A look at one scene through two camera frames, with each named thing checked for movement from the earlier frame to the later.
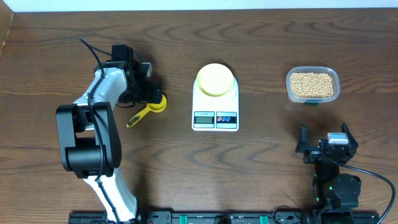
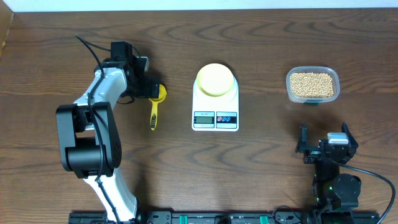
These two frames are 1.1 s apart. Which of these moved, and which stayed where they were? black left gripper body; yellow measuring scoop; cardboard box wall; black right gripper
Moved: yellow measuring scoop
Stayed: black right gripper; black left gripper body; cardboard box wall
